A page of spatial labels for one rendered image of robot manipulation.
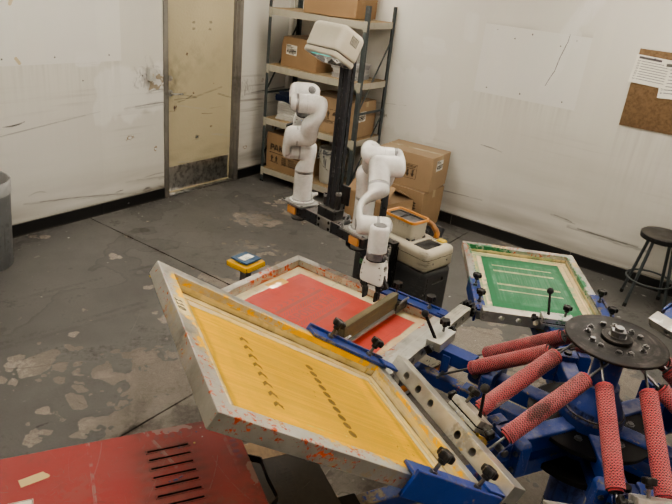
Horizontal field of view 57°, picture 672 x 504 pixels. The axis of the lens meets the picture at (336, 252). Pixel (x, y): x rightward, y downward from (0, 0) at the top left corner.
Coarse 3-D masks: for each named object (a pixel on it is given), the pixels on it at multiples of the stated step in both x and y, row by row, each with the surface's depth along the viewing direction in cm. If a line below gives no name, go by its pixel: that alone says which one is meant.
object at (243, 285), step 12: (288, 264) 286; (300, 264) 292; (312, 264) 288; (252, 276) 271; (264, 276) 273; (276, 276) 281; (324, 276) 285; (336, 276) 281; (348, 276) 281; (228, 288) 259; (240, 288) 262; (360, 288) 275; (372, 288) 272; (408, 312) 263; (420, 312) 259; (432, 324) 249; (408, 336) 239; (396, 348) 230
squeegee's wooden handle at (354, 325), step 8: (392, 296) 252; (376, 304) 245; (384, 304) 247; (392, 304) 253; (360, 312) 238; (368, 312) 239; (376, 312) 244; (384, 312) 250; (352, 320) 231; (360, 320) 234; (368, 320) 240; (376, 320) 246; (352, 328) 231; (360, 328) 237; (344, 336) 228; (352, 336) 233
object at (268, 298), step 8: (256, 296) 262; (264, 296) 263; (272, 296) 264; (280, 296) 264; (288, 296) 265; (256, 304) 256; (264, 304) 257; (272, 304) 258; (272, 312) 252; (288, 320) 247; (328, 320) 250; (328, 328) 245; (368, 336) 242; (376, 336) 243; (360, 344) 237; (368, 344) 237; (384, 344) 238; (376, 352) 233
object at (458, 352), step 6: (444, 348) 224; (450, 348) 224; (456, 348) 225; (432, 354) 226; (438, 354) 225; (450, 354) 222; (456, 354) 221; (462, 354) 221; (468, 354) 222; (474, 354) 222; (450, 360) 222; (456, 360) 221; (462, 360) 219; (468, 360) 218; (456, 366) 222; (462, 366) 220; (468, 372) 219
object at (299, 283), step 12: (300, 276) 284; (276, 288) 271; (288, 288) 272; (300, 288) 273; (324, 288) 275; (348, 300) 267; (360, 300) 269; (336, 312) 257; (348, 312) 258; (384, 324) 252; (396, 324) 253; (408, 324) 254; (384, 336) 244; (396, 336) 245
